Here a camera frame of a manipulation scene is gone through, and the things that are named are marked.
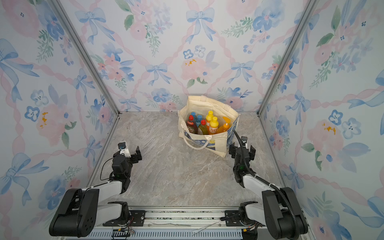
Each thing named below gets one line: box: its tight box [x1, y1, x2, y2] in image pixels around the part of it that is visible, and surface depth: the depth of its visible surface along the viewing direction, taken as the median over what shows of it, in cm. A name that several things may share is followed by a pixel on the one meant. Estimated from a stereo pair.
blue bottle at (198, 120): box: [195, 115, 203, 128], surface depth 99 cm
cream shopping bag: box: [177, 95, 241, 158], surface depth 90 cm
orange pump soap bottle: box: [217, 116, 231, 134], surface depth 86 cm
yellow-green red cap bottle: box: [199, 119, 208, 135], surface depth 95 cm
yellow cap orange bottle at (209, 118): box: [206, 110, 214, 131], surface depth 92 cm
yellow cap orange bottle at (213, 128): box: [209, 116, 219, 135], surface depth 90 cm
